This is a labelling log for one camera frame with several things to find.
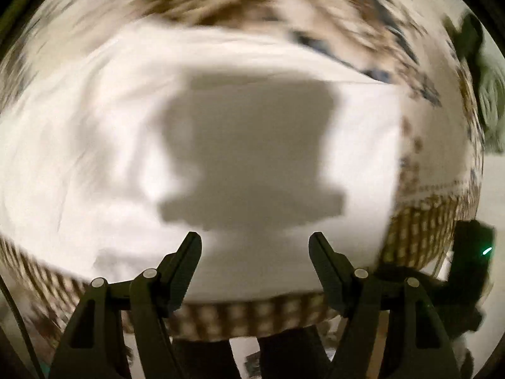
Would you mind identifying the white pants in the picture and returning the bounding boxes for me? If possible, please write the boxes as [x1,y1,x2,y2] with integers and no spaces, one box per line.
[1,21,407,302]

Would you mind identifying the rolled light green towel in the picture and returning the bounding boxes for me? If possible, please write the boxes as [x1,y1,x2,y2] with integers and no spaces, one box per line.
[477,39,505,151]

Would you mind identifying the dark folded garment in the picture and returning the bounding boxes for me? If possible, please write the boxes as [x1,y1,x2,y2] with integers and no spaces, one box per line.
[443,12,484,74]

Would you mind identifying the floral fleece blanket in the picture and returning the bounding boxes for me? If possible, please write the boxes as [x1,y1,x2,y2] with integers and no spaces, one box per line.
[1,0,484,343]

